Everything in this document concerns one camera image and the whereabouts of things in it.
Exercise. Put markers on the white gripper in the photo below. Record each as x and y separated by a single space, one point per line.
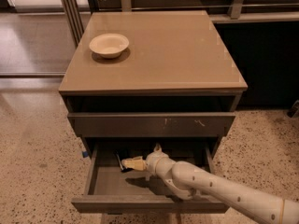
151 161

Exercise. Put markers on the white paper bowl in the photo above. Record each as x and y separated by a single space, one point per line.
109 46

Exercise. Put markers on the metal railing frame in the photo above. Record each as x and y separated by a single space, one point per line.
225 10

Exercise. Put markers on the blue tape piece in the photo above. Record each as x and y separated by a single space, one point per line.
85 154

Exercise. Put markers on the grey drawer cabinet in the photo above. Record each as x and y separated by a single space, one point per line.
176 62

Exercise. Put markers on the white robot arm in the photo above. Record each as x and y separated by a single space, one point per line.
184 179

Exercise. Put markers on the closed top drawer front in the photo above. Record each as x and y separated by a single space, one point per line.
151 125

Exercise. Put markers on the open middle drawer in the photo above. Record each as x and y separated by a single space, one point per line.
111 190

